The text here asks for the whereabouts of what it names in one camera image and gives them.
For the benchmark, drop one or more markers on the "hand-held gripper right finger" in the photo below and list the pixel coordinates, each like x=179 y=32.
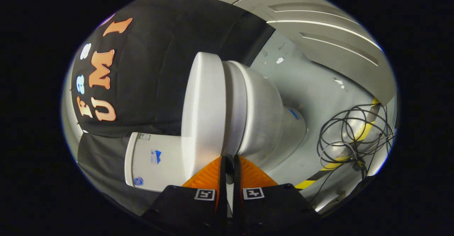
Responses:
x=237 y=193

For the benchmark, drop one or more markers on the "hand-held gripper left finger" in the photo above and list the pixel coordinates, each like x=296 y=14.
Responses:
x=222 y=193

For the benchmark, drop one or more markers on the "white toilet lid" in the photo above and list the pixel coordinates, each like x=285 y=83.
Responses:
x=202 y=115

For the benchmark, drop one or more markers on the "white ceramic toilet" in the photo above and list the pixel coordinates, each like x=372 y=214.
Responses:
x=264 y=115

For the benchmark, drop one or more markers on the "white toilet seat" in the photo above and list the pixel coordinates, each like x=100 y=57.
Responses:
x=236 y=108

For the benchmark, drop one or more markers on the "yellow black floor tape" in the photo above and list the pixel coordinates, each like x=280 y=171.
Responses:
x=305 y=184

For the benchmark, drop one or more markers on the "black backdrop cloth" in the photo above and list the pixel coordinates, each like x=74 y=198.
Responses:
x=156 y=73

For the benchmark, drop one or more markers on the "white drawer cabinet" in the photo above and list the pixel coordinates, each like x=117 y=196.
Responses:
x=319 y=27

